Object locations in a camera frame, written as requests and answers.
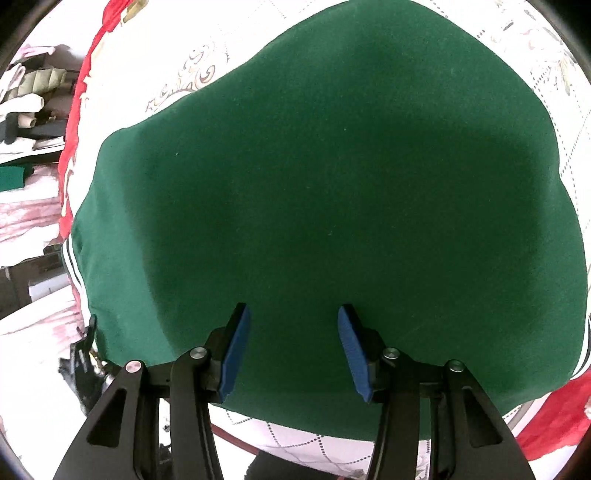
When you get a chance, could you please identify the olive puffer vest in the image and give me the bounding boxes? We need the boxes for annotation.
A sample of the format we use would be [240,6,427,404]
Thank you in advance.
[16,67,70,97]

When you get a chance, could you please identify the white puffer jacket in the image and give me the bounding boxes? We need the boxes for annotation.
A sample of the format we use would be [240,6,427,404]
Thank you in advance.
[0,65,47,134]

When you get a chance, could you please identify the green cloth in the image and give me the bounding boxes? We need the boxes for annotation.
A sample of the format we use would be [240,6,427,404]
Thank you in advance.
[0,166,35,192]

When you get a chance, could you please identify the white quilted floral mat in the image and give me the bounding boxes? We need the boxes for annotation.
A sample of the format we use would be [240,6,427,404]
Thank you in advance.
[65,0,591,480]

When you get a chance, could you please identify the green and white varsity jacket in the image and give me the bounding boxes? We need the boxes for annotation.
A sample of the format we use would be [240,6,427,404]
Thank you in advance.
[62,0,589,444]

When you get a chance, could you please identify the red floral blanket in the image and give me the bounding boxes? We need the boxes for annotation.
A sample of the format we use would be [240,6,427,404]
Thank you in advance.
[58,0,591,462]

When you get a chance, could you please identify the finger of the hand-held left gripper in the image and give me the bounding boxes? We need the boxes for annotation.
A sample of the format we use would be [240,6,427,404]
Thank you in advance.
[76,314,100,365]

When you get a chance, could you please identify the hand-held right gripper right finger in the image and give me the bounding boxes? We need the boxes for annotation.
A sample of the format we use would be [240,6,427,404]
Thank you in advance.
[337,305,536,480]

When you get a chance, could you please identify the person's dark pants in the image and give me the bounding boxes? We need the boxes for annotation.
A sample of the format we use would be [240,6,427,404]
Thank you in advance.
[245,450,370,480]

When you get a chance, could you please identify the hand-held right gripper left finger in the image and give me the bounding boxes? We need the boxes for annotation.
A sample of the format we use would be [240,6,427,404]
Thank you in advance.
[53,302,252,480]

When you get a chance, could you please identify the pink patterned cloth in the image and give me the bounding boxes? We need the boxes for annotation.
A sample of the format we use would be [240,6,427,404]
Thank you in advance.
[0,164,65,268]

